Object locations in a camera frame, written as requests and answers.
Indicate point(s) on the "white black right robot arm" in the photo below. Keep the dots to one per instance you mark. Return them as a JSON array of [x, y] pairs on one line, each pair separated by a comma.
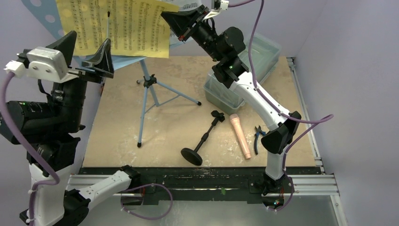
[[235, 75]]

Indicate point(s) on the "black microphone desk stand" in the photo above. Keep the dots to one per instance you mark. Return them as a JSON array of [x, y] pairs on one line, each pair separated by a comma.
[[192, 156]]

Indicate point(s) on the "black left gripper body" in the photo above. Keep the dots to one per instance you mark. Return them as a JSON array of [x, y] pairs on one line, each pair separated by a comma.
[[70, 100]]

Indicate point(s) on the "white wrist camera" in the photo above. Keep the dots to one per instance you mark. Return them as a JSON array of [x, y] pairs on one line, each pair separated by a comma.
[[41, 63], [217, 6]]

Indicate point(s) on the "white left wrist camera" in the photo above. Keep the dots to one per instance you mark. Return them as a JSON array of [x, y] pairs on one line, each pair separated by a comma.
[[41, 63]]

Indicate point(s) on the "blue black pliers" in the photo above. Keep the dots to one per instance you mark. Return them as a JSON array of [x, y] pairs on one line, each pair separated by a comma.
[[258, 132]]

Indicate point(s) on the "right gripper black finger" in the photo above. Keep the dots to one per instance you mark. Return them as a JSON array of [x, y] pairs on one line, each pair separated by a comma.
[[181, 23], [203, 10]]

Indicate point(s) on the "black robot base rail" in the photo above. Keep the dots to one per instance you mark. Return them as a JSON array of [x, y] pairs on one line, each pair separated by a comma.
[[243, 184]]

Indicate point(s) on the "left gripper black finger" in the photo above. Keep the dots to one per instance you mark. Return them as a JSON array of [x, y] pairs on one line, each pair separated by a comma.
[[101, 61], [65, 45]]

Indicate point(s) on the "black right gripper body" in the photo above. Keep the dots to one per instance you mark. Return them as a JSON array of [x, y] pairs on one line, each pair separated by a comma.
[[189, 28]]

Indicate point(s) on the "yellow sheet music page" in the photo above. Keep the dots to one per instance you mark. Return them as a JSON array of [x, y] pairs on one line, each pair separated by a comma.
[[135, 27]]

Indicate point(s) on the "white sheet music page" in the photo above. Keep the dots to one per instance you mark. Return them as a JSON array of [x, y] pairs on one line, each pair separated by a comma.
[[184, 5]]

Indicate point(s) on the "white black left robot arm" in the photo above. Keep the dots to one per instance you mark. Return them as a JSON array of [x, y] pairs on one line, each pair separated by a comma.
[[51, 165]]

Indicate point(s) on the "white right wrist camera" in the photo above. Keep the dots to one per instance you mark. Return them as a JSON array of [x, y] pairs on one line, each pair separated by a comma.
[[217, 6]]

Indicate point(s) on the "clear plastic storage box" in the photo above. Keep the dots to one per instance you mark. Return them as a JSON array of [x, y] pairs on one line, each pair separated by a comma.
[[265, 55]]

